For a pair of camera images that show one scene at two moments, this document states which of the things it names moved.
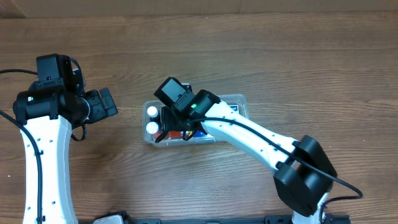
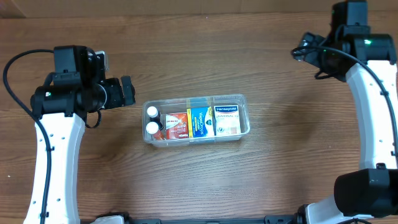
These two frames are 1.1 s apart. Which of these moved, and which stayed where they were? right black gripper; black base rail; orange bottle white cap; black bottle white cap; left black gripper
Moved: left black gripper; right black gripper
Stayed: black base rail; orange bottle white cap; black bottle white cap
